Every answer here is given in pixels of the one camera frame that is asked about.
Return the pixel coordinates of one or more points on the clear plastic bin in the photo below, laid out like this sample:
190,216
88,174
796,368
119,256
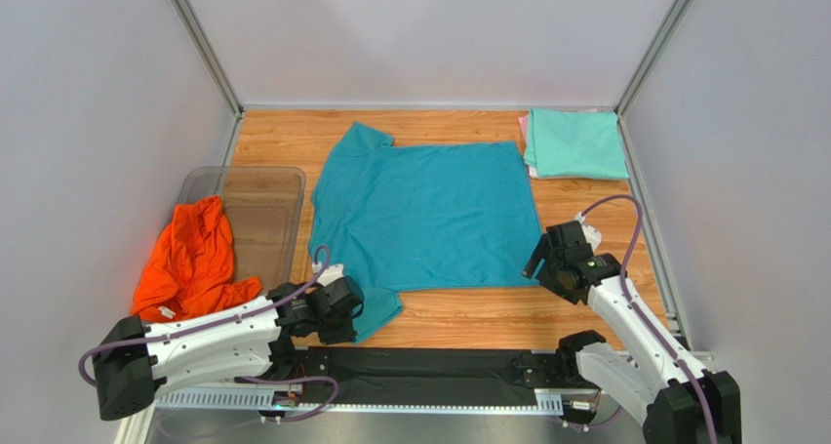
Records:
263,205

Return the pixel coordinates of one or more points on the folded pink t-shirt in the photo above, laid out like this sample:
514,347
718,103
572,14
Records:
523,131

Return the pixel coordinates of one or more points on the teal blue t-shirt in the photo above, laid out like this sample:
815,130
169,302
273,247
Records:
423,217

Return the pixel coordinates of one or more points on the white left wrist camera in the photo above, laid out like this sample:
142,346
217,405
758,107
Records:
327,275

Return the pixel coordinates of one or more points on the folded mint green t-shirt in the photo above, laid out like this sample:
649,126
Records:
606,160

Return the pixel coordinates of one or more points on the black table edge strip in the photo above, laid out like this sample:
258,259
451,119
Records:
434,377

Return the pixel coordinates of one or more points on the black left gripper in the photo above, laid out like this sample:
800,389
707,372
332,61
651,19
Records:
345,332

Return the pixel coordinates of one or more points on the orange crumpled t-shirt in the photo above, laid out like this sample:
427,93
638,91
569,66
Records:
191,269

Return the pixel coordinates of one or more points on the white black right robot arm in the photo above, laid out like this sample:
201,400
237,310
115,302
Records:
673,396

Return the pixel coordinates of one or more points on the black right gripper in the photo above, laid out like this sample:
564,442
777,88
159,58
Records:
548,260

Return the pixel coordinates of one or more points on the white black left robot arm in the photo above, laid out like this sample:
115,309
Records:
139,362

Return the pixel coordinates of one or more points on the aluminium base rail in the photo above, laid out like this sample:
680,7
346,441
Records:
575,408

